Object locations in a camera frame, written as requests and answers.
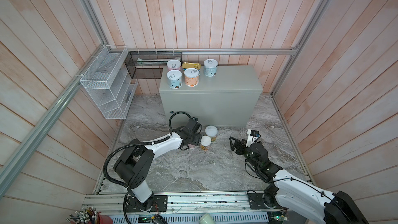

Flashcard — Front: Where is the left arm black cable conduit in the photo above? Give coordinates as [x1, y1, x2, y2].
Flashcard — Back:
[102, 111, 193, 189]

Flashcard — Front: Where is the blue label can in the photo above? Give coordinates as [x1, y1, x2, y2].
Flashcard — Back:
[204, 59, 218, 77]

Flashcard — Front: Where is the small orange can white lid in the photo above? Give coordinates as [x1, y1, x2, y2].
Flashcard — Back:
[200, 135, 212, 151]

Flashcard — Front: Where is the white cup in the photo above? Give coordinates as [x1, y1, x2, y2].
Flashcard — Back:
[199, 213, 215, 224]

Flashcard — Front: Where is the gold rectangular tin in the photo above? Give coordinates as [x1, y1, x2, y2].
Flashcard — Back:
[181, 62, 201, 72]

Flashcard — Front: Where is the grey metal cabinet counter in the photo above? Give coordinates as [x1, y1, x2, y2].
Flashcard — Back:
[159, 65, 263, 127]

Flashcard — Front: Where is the red label can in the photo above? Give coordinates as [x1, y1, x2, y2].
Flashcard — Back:
[188, 144, 200, 149]

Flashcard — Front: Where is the aluminium rail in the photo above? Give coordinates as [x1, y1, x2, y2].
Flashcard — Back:
[1, 44, 106, 198]
[82, 191, 291, 215]
[126, 48, 298, 56]

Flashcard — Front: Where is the teal label can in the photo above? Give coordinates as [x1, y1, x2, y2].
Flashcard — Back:
[166, 69, 182, 89]

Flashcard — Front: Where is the red cup with tools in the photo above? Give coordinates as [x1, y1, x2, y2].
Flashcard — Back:
[66, 206, 114, 224]

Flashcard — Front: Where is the aluminium left rail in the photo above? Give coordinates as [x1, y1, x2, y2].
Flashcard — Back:
[1, 44, 106, 198]

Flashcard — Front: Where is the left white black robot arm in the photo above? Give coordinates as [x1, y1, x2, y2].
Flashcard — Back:
[103, 116, 202, 212]

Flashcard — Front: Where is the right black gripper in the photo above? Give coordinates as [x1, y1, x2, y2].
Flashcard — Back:
[229, 135, 259, 171]

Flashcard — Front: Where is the aluminium right post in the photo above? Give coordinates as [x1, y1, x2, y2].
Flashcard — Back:
[271, 0, 346, 96]

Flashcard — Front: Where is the black mesh wall basket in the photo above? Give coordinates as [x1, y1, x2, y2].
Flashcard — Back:
[124, 51, 182, 79]

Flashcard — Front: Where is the aluminium front rail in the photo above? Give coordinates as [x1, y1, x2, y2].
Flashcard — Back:
[82, 191, 291, 215]

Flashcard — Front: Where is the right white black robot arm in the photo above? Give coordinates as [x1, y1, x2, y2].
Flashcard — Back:
[229, 136, 368, 224]

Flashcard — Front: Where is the orange label pull-tab can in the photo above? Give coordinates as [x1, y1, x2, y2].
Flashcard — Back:
[184, 68, 200, 87]

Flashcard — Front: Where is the white wire mesh shelf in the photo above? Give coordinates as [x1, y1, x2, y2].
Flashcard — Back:
[80, 45, 137, 120]

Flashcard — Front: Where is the pink label can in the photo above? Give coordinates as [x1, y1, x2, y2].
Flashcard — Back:
[166, 59, 181, 71]

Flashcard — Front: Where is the aluminium back rail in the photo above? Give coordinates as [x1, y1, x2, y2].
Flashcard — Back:
[126, 48, 298, 56]

